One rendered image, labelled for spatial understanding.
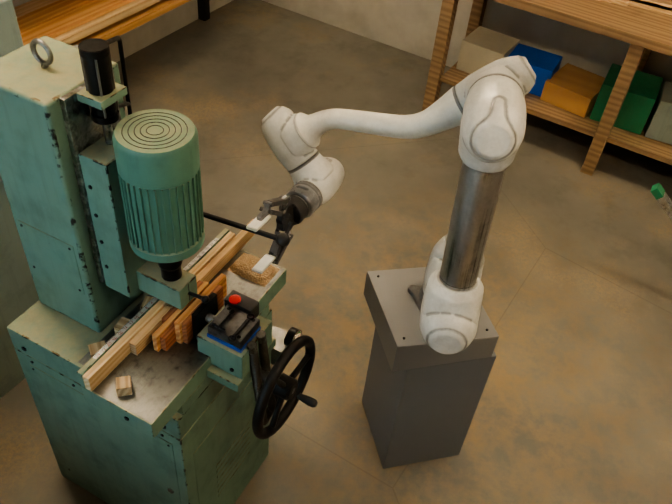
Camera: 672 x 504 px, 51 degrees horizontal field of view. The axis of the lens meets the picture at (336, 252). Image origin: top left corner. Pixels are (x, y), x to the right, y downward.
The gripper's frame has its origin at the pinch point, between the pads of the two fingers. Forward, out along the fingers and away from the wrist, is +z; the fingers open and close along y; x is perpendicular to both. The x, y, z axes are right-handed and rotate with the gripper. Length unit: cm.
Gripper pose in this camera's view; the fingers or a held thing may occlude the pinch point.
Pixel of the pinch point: (256, 248)
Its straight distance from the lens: 177.8
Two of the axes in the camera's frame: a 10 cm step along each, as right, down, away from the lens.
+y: -0.2, -7.7, -6.4
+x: 8.8, 2.9, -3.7
